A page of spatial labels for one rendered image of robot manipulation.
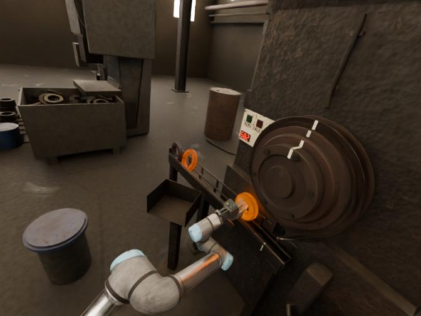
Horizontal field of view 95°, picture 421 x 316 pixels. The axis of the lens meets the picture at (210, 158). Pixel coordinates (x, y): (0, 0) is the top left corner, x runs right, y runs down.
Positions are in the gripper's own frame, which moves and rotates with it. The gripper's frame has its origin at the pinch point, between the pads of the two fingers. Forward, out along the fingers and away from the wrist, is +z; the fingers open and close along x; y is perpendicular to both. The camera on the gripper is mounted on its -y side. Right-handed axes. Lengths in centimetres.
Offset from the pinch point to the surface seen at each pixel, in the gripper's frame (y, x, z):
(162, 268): -66, 31, -54
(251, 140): 27.5, 15.8, 16.2
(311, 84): 60, -6, 27
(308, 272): 1.8, -41.4, -4.6
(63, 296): -51, 43, -113
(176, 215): -9.6, 23.8, -34.1
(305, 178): 42, -29, -2
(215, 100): -38, 231, 132
